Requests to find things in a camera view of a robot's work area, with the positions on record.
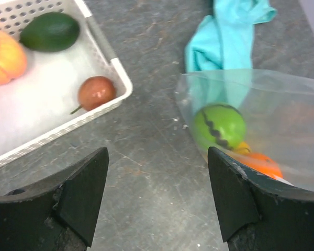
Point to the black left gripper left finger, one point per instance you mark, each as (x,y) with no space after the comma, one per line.
(59,212)

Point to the green toy watermelon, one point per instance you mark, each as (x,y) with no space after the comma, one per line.
(219,124)

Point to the white perforated plastic basket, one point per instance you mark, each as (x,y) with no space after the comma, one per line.
(41,105)

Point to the clear zip top bag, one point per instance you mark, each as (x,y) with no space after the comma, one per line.
(279,116)

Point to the teal cloth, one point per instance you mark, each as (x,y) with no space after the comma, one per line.
(218,57)

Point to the toy peach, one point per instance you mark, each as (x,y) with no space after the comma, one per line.
(13,59)

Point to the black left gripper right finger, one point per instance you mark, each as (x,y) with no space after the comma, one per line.
(257,212)

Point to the dark green toy avocado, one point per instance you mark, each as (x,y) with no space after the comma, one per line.
(50,32)

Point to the yellow toy lemon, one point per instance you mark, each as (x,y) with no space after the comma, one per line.
(243,148)

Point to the brown toy kiwi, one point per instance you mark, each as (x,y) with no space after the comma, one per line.
(94,92)

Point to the toy orange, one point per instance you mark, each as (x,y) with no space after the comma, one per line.
(261,163)

